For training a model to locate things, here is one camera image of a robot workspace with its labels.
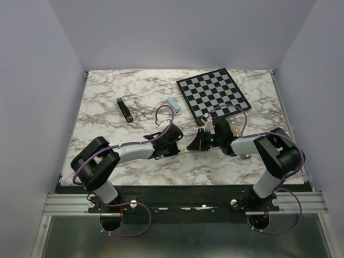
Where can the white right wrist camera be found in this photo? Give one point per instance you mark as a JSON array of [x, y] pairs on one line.
[[208, 124]]

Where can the aluminium frame rail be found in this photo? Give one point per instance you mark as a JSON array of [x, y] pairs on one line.
[[282, 202]]

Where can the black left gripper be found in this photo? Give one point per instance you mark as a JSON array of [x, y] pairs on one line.
[[174, 151]]

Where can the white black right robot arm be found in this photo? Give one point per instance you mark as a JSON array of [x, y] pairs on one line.
[[279, 153]]

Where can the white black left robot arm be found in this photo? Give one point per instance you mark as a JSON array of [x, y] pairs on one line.
[[94, 165]]

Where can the black grey chessboard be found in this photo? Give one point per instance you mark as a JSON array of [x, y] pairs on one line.
[[215, 93]]

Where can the glitter filled clear tube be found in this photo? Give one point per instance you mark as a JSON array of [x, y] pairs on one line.
[[234, 126]]

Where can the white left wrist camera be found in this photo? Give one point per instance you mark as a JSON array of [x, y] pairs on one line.
[[163, 125]]

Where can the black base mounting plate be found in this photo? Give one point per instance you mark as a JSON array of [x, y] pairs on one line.
[[145, 216]]

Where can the cream staple box sleeve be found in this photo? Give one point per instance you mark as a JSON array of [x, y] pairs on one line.
[[183, 151]]

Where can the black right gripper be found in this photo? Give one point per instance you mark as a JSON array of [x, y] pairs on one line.
[[198, 143]]

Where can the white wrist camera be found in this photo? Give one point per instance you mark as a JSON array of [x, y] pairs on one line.
[[163, 125], [208, 124]]

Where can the black stapler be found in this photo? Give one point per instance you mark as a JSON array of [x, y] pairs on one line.
[[125, 111]]

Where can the light blue mini stapler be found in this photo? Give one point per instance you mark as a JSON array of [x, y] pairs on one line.
[[175, 106]]

